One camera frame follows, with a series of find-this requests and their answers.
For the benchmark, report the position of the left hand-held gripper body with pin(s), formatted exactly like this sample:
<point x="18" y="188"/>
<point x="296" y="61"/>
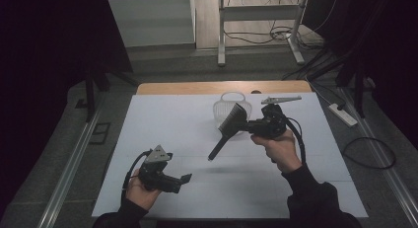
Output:
<point x="154" y="175"/>

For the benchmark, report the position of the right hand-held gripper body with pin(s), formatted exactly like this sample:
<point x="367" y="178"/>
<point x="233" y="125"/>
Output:
<point x="271" y="124"/>

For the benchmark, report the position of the white plastic basket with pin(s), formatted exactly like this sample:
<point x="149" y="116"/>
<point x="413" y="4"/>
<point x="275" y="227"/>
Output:
<point x="223" y="108"/>

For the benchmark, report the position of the person's left hand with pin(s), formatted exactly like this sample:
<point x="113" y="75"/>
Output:
<point x="141" y="196"/>

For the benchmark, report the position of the person's right hand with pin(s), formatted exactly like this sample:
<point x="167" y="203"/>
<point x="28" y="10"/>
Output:
<point x="282" y="152"/>

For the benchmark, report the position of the white table mat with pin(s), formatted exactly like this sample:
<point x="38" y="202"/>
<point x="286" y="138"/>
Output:
<point x="171" y="122"/>

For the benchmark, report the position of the white power strip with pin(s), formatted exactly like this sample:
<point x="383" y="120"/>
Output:
<point x="343" y="115"/>

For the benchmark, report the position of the black tripod stand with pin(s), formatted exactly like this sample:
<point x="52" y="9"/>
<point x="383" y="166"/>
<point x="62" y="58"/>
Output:
<point x="360" y="90"/>
<point x="90" y="96"/>

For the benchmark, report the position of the aluminium floor rail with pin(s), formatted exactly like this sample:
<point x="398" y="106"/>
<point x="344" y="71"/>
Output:
<point x="387" y="175"/>
<point x="70" y="172"/>

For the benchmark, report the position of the white metal desk frame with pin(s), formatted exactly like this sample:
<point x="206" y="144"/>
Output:
<point x="222" y="30"/>

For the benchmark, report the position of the grey wall panel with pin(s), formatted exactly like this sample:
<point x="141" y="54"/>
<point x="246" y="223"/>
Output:
<point x="151" y="22"/>

